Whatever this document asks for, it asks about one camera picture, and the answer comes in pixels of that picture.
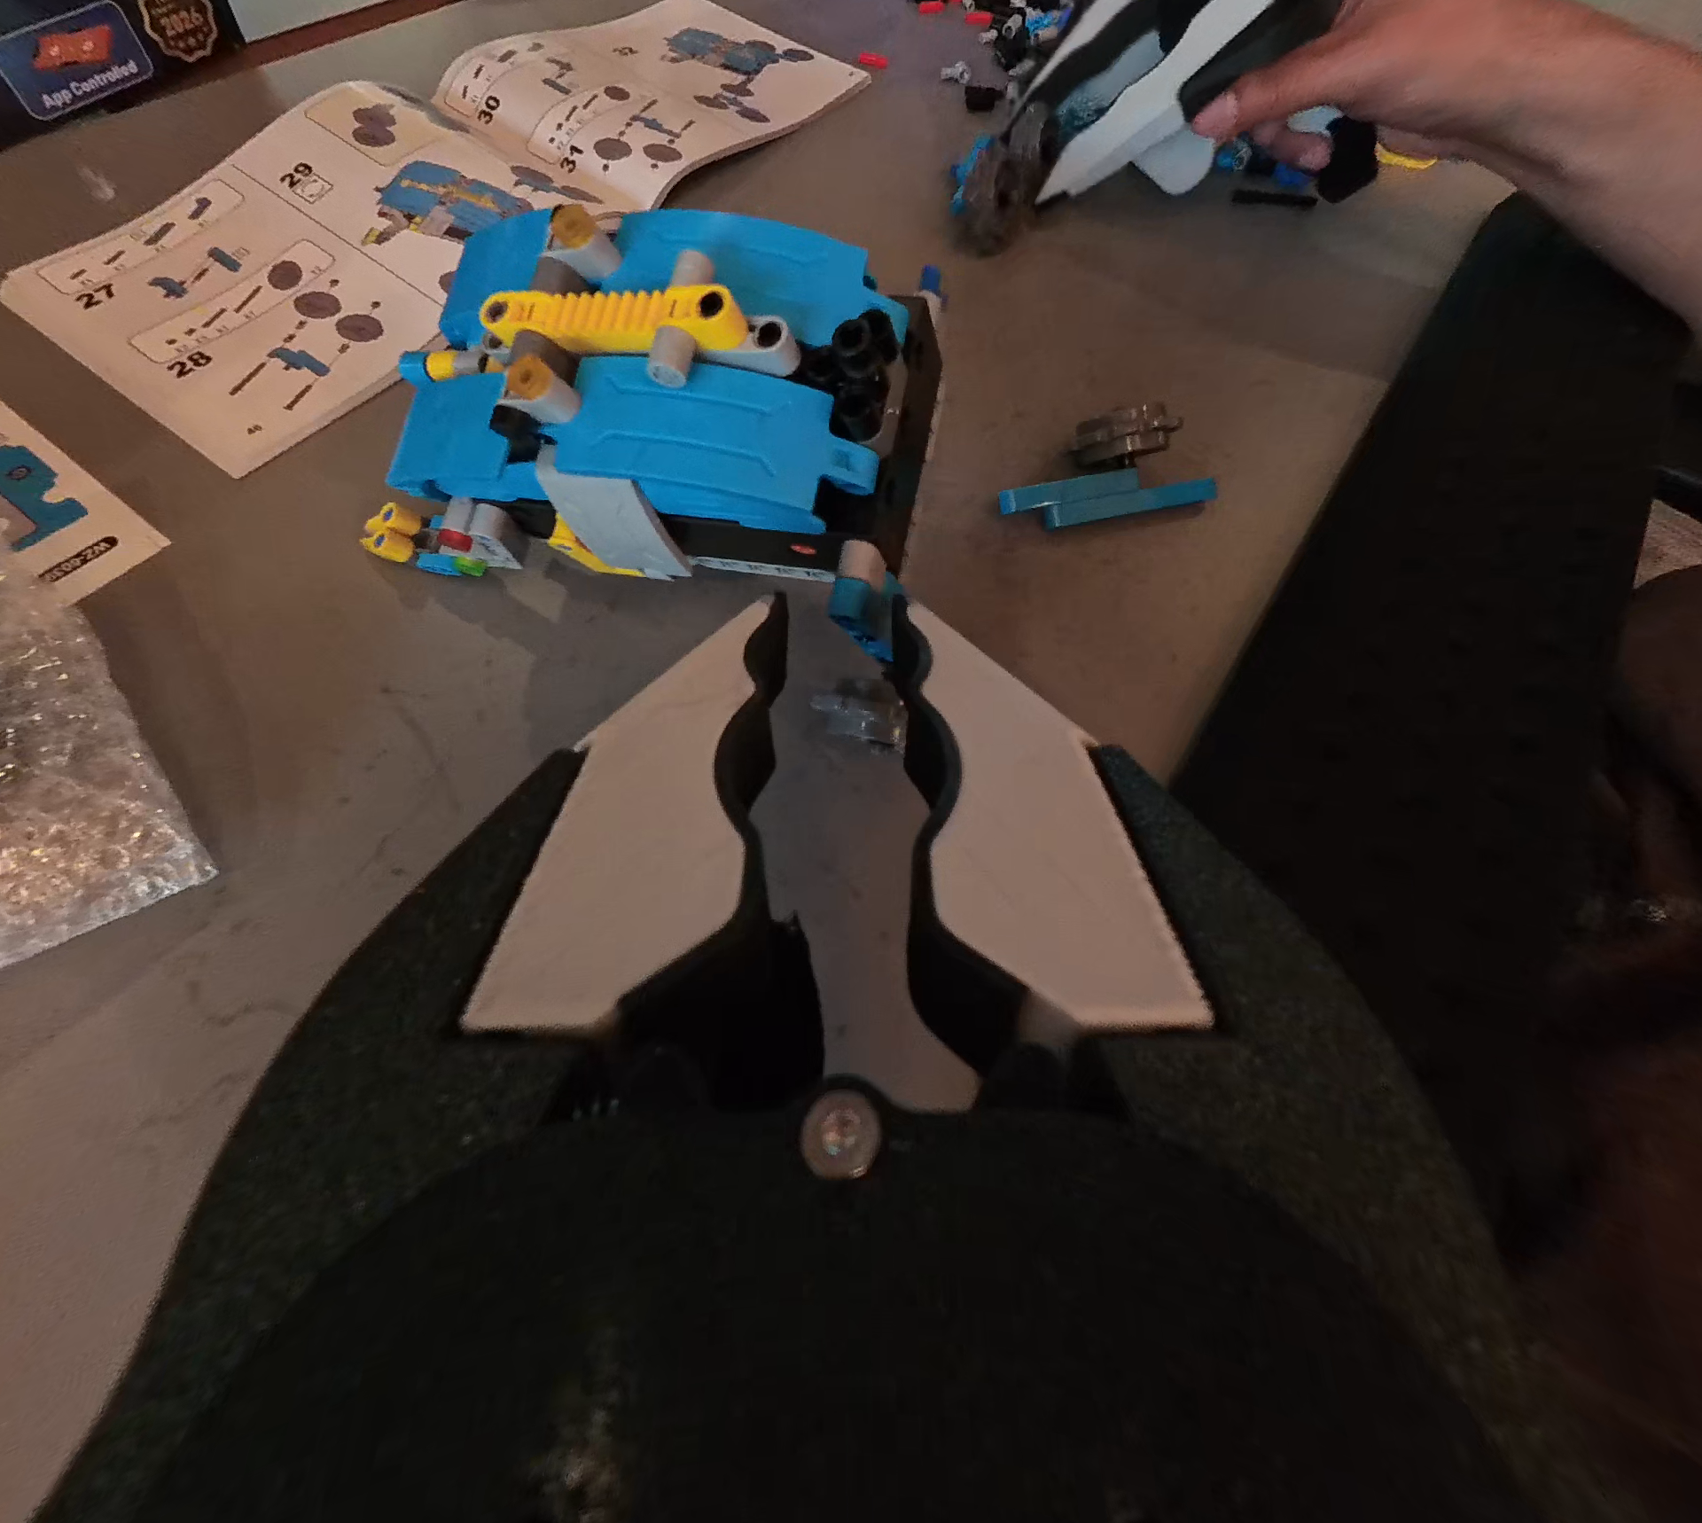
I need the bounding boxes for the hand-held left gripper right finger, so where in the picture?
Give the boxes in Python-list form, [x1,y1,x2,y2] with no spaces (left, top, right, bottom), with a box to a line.
[888,594,1218,1040]

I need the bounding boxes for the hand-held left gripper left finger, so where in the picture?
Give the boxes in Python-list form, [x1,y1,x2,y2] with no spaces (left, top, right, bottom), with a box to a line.
[455,593,792,1040]

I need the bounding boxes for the blue brick-built toy model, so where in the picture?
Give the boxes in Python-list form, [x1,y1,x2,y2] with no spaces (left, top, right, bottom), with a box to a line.
[358,206,948,625]

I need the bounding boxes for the person's right hand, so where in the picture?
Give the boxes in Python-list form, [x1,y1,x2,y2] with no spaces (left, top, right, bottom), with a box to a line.
[1189,0,1585,176]

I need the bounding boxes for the pile of small building pieces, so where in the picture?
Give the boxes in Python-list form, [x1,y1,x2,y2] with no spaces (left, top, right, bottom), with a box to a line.
[904,0,1445,213]

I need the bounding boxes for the large bubble wrap bag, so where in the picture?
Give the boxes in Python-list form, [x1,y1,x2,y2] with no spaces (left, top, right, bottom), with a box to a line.
[0,559,221,974]

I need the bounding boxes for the blue sticker sheet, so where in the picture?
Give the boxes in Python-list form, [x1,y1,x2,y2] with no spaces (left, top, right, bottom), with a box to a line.
[0,399,172,610]

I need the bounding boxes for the open instruction booklet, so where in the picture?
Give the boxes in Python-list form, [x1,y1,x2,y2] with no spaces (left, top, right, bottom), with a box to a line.
[0,0,876,481]

